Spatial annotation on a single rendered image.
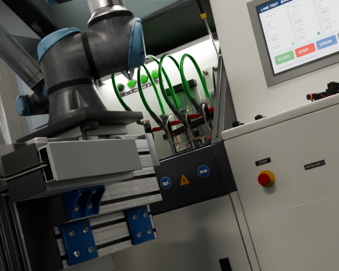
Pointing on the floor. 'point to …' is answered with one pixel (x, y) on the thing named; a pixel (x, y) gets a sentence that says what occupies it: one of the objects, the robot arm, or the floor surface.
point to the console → (287, 156)
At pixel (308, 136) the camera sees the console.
